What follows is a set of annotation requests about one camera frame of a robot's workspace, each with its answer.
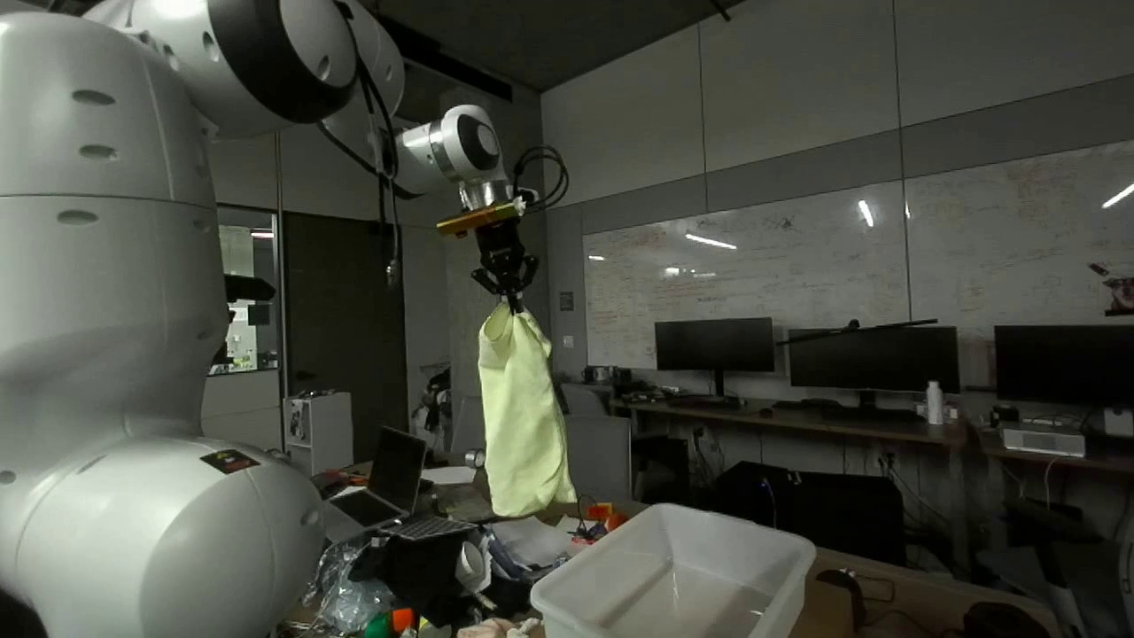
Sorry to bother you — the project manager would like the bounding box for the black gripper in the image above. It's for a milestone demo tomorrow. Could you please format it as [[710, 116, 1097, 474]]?
[[467, 217, 542, 314]]

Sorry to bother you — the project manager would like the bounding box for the pale yellow towel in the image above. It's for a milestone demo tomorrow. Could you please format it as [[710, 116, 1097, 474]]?
[[470, 299, 580, 522]]

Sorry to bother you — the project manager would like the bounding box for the black box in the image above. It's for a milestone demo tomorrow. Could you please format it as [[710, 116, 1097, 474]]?
[[371, 523, 478, 628]]

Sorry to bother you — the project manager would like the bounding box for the white plastic box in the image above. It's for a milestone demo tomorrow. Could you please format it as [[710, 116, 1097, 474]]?
[[524, 501, 823, 638]]

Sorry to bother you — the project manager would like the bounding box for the grey office chair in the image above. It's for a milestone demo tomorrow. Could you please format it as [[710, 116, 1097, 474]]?
[[562, 410, 636, 507]]

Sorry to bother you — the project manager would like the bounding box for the black computer monitor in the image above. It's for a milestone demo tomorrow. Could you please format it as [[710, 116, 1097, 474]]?
[[650, 314, 778, 401], [991, 324, 1134, 414], [786, 324, 964, 414]]

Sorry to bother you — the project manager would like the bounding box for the open grey laptop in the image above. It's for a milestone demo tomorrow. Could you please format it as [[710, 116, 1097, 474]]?
[[324, 424, 433, 530]]

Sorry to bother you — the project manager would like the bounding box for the white cabinet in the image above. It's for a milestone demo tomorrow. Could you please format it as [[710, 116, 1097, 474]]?
[[282, 386, 358, 478]]

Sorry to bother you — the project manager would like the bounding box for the orange small container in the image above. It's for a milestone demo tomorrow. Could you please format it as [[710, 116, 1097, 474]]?
[[580, 501, 628, 530]]

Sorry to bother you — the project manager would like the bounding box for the clear plastic bag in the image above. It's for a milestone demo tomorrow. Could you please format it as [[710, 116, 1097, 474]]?
[[309, 543, 398, 638]]

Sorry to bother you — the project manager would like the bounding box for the long wooden desk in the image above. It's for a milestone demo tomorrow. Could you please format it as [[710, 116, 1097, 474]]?
[[606, 396, 1134, 482]]

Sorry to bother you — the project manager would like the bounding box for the large whiteboard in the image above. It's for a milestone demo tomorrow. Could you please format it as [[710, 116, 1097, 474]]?
[[580, 137, 1134, 386]]

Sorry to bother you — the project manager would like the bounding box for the white plastic bottle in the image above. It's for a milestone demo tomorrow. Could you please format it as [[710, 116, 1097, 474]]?
[[921, 375, 951, 430]]

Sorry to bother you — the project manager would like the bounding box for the small white device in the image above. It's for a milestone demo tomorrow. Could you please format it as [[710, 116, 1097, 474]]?
[[998, 422, 1092, 465]]

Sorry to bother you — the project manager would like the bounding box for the wrist camera on yellow mount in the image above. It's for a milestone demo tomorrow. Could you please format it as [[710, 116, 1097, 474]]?
[[433, 195, 530, 237]]

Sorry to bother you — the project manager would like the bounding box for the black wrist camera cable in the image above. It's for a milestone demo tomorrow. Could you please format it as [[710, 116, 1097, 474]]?
[[510, 142, 575, 211]]

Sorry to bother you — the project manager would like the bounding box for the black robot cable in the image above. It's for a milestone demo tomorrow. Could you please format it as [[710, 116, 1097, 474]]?
[[332, 0, 412, 292]]

